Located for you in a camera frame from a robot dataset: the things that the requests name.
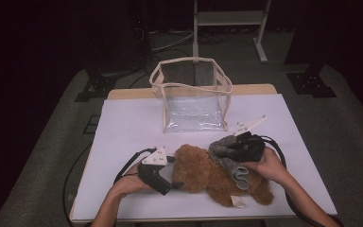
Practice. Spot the brown teddy bear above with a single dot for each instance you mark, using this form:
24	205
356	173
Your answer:
198	173

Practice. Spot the black stand base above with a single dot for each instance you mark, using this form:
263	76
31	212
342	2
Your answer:
97	85
312	83

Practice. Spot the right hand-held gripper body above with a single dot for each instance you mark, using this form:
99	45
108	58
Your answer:
249	151

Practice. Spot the clear plastic bag beige trim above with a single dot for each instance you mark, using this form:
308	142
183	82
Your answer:
195	110

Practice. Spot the white metal stand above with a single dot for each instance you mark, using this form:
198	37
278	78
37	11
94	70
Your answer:
230	18

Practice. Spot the wooden table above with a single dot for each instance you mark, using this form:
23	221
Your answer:
252	89

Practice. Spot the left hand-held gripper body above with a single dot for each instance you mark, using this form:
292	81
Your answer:
154	157

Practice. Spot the person's right hand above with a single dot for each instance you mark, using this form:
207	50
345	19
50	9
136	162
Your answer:
269	167

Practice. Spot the black floor frame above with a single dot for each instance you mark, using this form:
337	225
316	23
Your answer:
92	124

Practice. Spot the grey knit doll sweater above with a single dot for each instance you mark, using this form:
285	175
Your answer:
233	170

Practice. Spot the person's left hand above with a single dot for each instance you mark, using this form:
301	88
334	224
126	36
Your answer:
127	186

